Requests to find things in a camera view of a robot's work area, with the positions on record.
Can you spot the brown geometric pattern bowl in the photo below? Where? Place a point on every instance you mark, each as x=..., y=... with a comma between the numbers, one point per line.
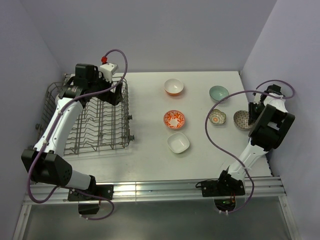
x=241, y=120

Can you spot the grey wire dish rack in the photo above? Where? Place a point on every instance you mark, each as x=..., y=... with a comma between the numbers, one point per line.
x=86, y=125

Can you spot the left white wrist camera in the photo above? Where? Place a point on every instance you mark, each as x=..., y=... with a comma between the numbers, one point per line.
x=107, y=69

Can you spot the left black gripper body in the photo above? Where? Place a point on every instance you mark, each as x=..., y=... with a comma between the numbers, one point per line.
x=111, y=97

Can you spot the small flower shaped dish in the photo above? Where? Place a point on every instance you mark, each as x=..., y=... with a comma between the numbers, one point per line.
x=217, y=117

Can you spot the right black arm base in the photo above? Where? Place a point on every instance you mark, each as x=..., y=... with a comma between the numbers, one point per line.
x=225, y=186

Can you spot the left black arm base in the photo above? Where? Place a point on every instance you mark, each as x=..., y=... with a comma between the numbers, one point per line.
x=87, y=197

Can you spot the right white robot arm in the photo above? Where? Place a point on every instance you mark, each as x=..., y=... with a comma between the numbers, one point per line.
x=271, y=123

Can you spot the white square bowl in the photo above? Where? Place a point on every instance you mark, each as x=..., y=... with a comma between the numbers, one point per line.
x=178, y=143

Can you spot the orange floral pattern bowl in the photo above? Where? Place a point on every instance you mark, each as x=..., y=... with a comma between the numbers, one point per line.
x=174, y=119

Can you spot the pale teal bowl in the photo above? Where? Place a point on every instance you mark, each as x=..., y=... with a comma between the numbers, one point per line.
x=217, y=93

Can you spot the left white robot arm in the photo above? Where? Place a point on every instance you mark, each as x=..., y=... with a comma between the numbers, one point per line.
x=44, y=163

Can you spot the white bowl orange outside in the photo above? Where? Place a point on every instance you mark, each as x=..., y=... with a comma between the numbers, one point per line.
x=173, y=87

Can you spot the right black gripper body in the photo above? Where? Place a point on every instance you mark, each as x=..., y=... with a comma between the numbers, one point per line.
x=260, y=106

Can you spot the aluminium mounting rail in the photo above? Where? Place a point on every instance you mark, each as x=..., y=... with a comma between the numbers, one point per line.
x=154, y=191

